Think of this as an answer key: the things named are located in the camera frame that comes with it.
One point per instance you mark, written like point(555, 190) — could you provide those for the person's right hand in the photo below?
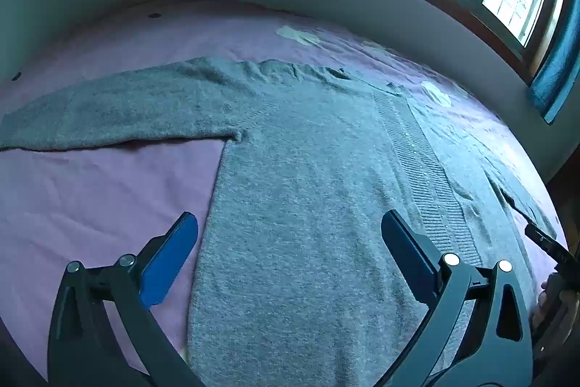
point(550, 310)

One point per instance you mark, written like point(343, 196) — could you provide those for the blue curtain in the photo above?
point(559, 69)

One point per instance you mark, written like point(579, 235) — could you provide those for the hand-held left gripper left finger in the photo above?
point(170, 260)

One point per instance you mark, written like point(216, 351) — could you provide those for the pink bed sheet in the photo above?
point(90, 196)

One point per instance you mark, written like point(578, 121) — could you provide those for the grey knit sweater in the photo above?
point(294, 187)

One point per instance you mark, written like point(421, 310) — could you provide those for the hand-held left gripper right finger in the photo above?
point(408, 260)

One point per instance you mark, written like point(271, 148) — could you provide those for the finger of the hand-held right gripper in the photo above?
point(546, 241)

